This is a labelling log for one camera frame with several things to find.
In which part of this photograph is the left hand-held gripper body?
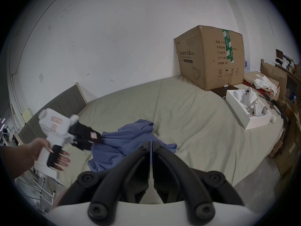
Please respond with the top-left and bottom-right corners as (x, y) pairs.
(34, 108), (79, 180)

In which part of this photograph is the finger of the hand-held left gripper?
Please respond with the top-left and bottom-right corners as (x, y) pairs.
(70, 129), (103, 151)
(71, 122), (93, 132)

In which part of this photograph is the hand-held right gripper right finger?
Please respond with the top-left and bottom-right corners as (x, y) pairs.
(152, 141), (245, 220)

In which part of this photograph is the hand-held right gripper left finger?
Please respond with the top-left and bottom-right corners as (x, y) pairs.
(59, 141), (150, 220)

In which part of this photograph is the blue shirt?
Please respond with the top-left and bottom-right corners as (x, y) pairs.
(88, 119), (177, 174)

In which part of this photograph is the person's left forearm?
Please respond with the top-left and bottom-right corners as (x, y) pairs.
(0, 142), (38, 185)

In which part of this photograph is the person's left hand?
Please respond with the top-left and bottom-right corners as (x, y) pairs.
(28, 137), (71, 172)

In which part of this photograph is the grey padded headboard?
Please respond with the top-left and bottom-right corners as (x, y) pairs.
(18, 84), (88, 146)

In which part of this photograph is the bed with beige sheet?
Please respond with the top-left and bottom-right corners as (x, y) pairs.
(56, 75), (286, 191)

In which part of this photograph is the white folding metal rack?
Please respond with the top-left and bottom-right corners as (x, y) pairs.
(14, 168), (57, 214)

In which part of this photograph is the white tray box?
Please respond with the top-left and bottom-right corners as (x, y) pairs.
(226, 88), (273, 130)

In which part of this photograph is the dark brown flat board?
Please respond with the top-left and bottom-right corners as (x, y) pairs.
(210, 85), (241, 100)

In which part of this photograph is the spare white hand-held gripper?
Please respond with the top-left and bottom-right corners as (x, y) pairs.
(233, 87), (269, 118)

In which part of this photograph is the large brown cardboard carton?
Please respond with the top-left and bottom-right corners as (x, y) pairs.
(174, 25), (245, 91)

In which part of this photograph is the white crumpled cloth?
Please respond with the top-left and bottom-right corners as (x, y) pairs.
(253, 75), (279, 96)

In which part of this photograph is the open brown cardboard carton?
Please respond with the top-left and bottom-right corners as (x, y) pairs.
(260, 59), (289, 101)

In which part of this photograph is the bundle of black cables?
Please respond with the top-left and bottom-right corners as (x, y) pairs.
(257, 91), (290, 128)

